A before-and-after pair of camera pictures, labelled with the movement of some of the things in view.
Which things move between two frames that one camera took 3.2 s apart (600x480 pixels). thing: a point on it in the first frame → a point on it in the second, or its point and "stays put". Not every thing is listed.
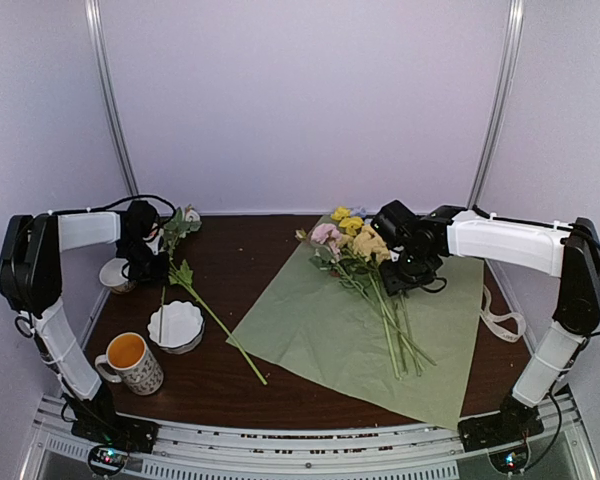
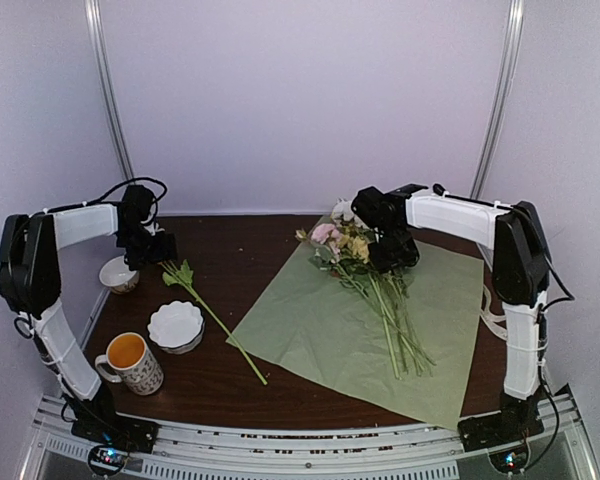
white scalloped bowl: (177, 326) stays put
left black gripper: (159, 275) → (165, 250)
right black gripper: (393, 284) → (384, 265)
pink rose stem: (185, 219) → (336, 253)
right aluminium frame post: (503, 99) stays put
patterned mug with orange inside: (129, 360) stays put
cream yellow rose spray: (368, 244) → (354, 241)
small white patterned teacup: (111, 275) stays put
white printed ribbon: (489, 319) stays put
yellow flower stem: (352, 225) → (365, 246)
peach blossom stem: (183, 275) stays put
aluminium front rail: (189, 451) stays put
